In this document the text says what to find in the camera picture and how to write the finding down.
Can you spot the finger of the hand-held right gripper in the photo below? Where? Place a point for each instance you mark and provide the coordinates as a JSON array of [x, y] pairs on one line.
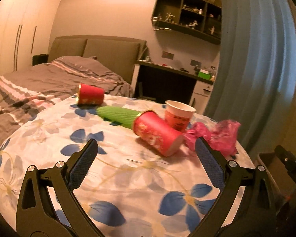
[[285, 155]]

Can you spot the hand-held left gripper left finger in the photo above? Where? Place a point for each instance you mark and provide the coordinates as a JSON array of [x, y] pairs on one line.
[[82, 165]]

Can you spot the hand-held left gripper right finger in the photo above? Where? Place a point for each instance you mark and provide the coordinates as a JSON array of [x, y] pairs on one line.
[[209, 163]]

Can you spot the pink plastic bag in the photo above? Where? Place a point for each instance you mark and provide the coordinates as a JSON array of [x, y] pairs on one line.
[[222, 138]]

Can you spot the white orange paper cup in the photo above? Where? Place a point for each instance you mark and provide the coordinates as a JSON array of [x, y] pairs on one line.
[[177, 118]]

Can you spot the green foam net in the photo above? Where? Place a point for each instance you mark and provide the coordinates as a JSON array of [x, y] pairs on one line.
[[118, 114]]

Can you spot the large red paper cup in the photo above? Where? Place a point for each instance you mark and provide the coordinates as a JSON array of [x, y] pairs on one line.
[[155, 130]]

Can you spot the small red paper cup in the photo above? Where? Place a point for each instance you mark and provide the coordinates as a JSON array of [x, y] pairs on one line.
[[90, 95]]

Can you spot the white drawer cabinet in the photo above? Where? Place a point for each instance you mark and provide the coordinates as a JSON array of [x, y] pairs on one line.
[[202, 91]]

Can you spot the green box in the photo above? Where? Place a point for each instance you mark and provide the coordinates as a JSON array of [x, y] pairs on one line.
[[203, 74]]

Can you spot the grey striped bedding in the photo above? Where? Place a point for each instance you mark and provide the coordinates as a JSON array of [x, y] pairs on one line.
[[39, 84]]

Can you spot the blue curtain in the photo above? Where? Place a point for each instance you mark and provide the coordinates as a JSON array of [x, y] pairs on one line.
[[249, 66]]

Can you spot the dark desk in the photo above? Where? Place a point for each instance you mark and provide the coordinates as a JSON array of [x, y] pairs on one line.
[[162, 65]]

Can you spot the black nightstand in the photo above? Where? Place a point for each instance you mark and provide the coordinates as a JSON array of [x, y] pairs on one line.
[[39, 59]]

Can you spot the brown padded headboard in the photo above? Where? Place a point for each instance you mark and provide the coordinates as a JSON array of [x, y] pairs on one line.
[[108, 51]]

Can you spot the white wardrobe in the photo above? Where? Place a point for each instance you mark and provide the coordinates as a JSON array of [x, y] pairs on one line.
[[19, 29]]

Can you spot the group of small figurines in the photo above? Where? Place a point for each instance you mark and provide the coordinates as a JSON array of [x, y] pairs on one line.
[[170, 17]]

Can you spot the dark wall socket panel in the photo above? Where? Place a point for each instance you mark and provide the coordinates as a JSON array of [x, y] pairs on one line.
[[167, 55], [195, 63]]

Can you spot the dark wall shelf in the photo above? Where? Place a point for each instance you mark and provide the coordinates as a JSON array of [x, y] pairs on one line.
[[167, 2]]

